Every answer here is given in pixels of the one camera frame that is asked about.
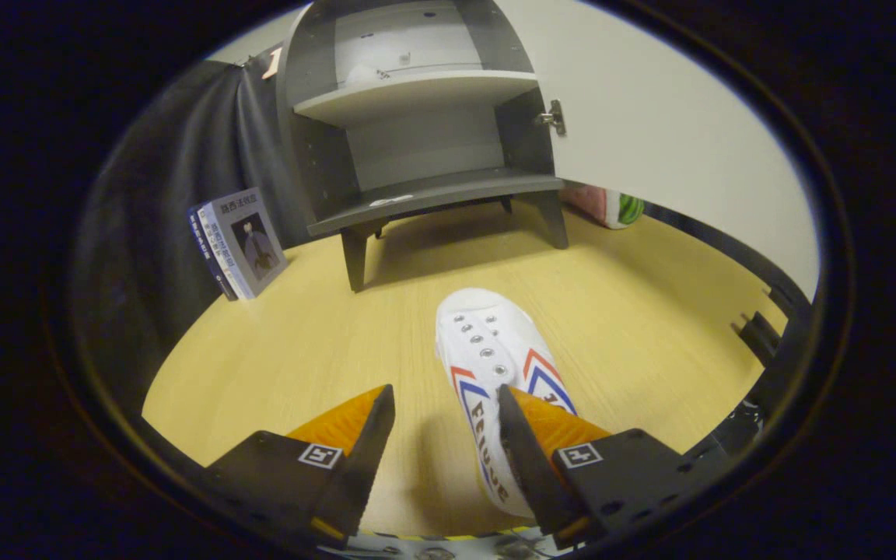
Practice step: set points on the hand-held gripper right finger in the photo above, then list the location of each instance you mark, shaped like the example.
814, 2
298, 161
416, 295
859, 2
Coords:
530, 459

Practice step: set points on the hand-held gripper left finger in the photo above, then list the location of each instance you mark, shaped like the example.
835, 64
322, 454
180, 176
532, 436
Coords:
362, 459

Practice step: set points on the white canvas shoe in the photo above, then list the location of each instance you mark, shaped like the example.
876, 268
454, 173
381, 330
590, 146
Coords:
487, 334

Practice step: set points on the white shoe cabinet door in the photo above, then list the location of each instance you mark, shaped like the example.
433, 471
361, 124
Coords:
650, 117

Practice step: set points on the metal door hinge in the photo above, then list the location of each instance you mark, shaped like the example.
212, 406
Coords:
553, 118

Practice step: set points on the grey book with figure cover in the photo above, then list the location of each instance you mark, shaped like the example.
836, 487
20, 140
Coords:
253, 241

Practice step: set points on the watermelon slice toy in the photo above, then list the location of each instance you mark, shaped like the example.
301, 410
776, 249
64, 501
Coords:
623, 210

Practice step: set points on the black backdrop cloth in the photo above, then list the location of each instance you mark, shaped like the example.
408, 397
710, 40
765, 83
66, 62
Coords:
152, 233

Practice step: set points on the black metal bracket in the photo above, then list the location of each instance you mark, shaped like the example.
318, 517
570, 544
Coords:
759, 336

